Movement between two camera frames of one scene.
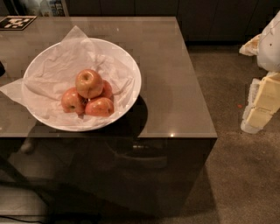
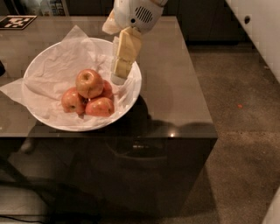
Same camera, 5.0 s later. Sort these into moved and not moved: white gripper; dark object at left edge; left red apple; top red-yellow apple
Moved: white gripper
Not moved: top red-yellow apple; dark object at left edge; left red apple
